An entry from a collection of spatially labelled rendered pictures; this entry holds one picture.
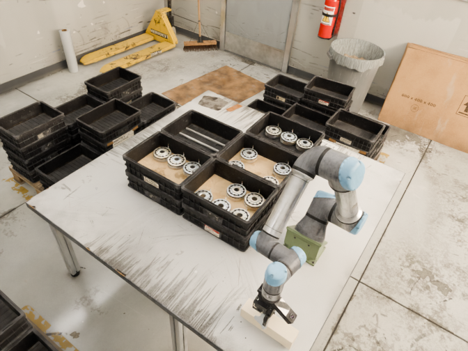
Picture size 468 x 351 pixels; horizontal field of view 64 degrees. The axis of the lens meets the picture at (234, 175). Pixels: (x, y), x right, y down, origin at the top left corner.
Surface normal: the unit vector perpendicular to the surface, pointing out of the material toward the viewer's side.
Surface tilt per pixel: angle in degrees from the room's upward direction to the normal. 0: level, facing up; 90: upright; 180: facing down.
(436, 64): 82
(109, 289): 0
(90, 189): 0
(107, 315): 0
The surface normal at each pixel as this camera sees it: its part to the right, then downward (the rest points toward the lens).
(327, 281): 0.07, -0.74
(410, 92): -0.52, 0.35
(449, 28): -0.57, 0.52
